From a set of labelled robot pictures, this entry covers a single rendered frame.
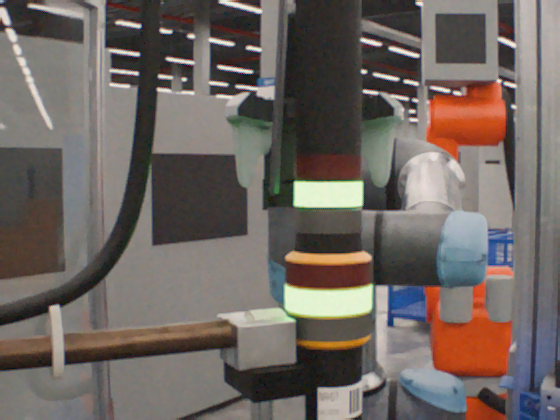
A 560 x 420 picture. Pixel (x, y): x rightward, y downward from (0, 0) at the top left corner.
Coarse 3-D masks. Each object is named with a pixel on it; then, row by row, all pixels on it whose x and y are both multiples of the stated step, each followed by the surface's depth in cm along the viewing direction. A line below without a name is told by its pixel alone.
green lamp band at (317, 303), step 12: (288, 288) 36; (288, 300) 36; (300, 300) 35; (312, 300) 35; (324, 300) 35; (336, 300) 35; (348, 300) 35; (360, 300) 35; (300, 312) 35; (312, 312) 35; (324, 312) 35; (336, 312) 35; (348, 312) 35; (360, 312) 35
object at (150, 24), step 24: (144, 0) 31; (144, 24) 31; (144, 48) 31; (144, 72) 31; (144, 96) 31; (144, 120) 31; (144, 144) 31; (144, 168) 31; (144, 192) 32; (120, 216) 31; (120, 240) 31; (96, 264) 31; (72, 288) 30; (0, 312) 29; (24, 312) 29; (48, 312) 30
